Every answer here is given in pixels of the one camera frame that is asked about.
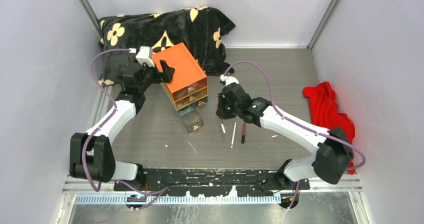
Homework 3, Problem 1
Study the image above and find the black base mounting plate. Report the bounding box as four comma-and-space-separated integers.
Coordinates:
128, 168, 296, 198

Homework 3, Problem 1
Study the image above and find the white makeup pencil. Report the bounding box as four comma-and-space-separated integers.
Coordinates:
230, 122, 237, 149

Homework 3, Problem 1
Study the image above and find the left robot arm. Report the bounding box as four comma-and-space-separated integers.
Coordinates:
69, 59, 176, 191

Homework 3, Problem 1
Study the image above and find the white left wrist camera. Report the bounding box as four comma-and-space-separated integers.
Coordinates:
135, 46, 156, 67

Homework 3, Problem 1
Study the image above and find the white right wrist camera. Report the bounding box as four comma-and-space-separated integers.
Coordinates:
219, 74, 239, 86

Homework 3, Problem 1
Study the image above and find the orange drawer organizer box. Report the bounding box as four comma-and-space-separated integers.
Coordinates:
152, 43, 208, 111

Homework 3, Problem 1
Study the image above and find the black floral blanket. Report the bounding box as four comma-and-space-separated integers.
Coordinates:
98, 6, 236, 86

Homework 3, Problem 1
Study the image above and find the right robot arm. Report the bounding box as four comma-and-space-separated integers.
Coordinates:
216, 82, 354, 190

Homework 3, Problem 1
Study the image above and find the aluminium front rail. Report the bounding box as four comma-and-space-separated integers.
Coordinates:
62, 171, 363, 206

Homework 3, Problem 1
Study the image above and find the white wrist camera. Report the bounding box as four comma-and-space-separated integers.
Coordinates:
219, 74, 239, 86
135, 46, 156, 67

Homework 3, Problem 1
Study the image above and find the red cloth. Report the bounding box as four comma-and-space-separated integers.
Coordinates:
302, 81, 357, 176

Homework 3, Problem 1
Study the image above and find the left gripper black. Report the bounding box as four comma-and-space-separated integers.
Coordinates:
139, 61, 175, 93

